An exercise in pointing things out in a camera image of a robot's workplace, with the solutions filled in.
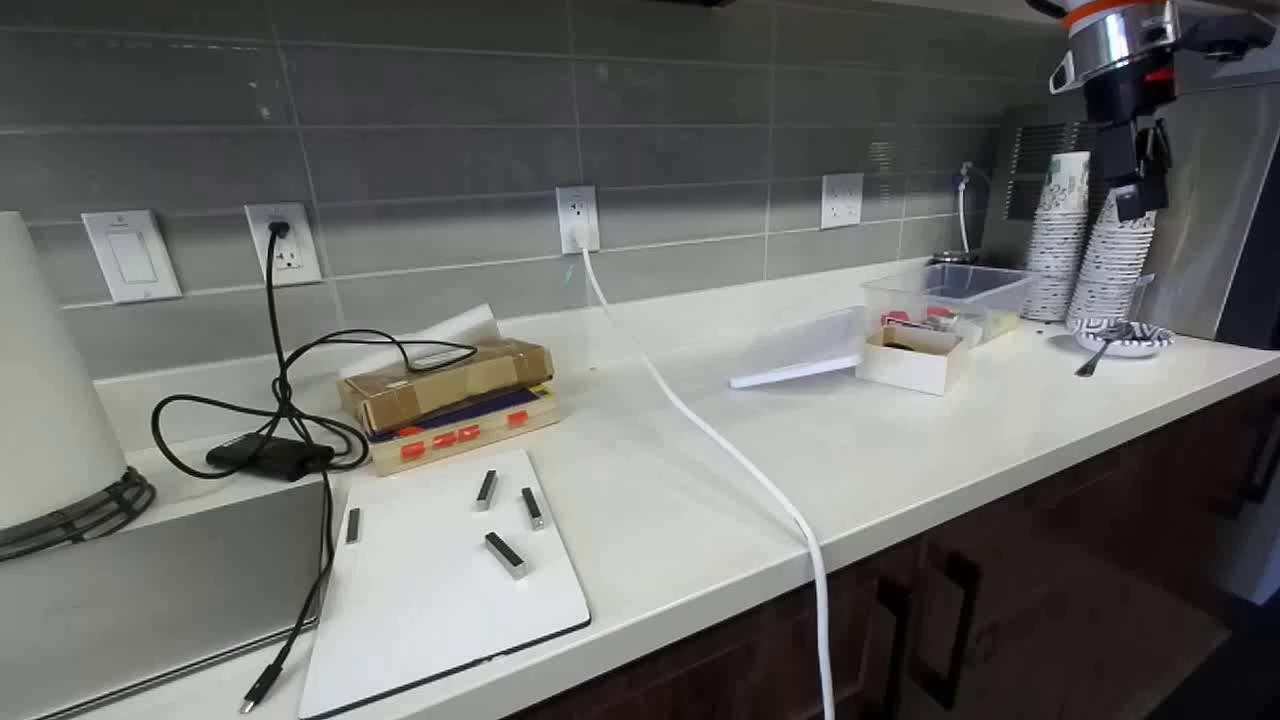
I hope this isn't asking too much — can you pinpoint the white power cable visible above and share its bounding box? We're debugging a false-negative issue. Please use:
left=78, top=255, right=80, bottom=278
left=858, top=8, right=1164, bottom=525
left=565, top=214, right=841, bottom=720

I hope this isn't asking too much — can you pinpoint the black power cable with adapter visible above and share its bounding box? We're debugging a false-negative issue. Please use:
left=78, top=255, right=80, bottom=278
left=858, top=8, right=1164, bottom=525
left=143, top=217, right=480, bottom=720

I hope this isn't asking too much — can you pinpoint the white outlet with black plug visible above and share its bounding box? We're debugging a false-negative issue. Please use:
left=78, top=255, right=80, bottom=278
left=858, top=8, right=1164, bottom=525
left=239, top=200, right=328, bottom=293

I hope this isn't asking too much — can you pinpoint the white paper sheet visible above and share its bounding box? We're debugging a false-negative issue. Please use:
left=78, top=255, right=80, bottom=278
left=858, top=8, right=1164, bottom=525
left=395, top=300, right=504, bottom=358

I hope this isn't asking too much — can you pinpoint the clear plastic storage bin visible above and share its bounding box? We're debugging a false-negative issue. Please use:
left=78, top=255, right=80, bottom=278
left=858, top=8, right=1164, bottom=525
left=862, top=260, right=1039, bottom=354

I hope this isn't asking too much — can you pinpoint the small light wooden box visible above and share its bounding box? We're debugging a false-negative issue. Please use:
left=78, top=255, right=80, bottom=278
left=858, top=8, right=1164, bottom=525
left=858, top=326, right=972, bottom=399

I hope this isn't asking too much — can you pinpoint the white paper towel roll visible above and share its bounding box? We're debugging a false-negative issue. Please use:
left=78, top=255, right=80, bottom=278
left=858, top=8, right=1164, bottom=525
left=0, top=208, right=132, bottom=541

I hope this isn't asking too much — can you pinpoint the dark wood base cabinet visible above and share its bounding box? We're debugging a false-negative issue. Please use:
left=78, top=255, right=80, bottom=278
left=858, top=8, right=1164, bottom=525
left=511, top=377, right=1280, bottom=720

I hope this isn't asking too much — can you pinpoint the white plate with blue pattern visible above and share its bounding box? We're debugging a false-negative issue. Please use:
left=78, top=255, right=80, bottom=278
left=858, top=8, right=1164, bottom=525
left=1082, top=316, right=1182, bottom=366

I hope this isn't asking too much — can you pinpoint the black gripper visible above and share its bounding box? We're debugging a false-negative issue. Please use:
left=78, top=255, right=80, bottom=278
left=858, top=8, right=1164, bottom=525
left=1082, top=56, right=1184, bottom=223

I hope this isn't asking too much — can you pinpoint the white hanging wall cord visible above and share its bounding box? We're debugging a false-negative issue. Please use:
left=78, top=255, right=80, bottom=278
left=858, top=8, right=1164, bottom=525
left=954, top=158, right=982, bottom=260

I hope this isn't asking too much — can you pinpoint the stainless steel sink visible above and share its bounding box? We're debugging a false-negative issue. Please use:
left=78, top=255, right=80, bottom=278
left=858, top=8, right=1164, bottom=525
left=0, top=472, right=334, bottom=720

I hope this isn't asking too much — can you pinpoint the flat box with orange print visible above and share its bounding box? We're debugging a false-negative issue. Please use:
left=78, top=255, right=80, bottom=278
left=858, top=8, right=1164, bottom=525
left=364, top=389, right=565, bottom=482

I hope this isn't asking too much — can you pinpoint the white empty wall outlet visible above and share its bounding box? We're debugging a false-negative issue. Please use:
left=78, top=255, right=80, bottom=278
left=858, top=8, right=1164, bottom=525
left=818, top=170, right=869, bottom=232

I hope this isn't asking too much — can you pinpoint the small black marker piece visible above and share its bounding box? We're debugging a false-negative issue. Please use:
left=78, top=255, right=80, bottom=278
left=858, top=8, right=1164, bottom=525
left=480, top=529, right=532, bottom=582

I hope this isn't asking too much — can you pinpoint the white light switch plate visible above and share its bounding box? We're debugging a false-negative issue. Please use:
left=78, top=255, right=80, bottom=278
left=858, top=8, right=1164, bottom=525
left=78, top=208, right=183, bottom=310

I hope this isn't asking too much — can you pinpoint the black wire towel holder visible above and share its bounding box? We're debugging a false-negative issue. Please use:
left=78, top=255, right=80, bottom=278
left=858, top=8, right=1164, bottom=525
left=0, top=466, right=160, bottom=570

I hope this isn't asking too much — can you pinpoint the black cabinet handle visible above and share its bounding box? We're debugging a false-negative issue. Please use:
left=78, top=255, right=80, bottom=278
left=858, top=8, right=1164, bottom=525
left=869, top=573, right=922, bottom=720
left=1236, top=407, right=1280, bottom=522
left=918, top=550, right=989, bottom=716

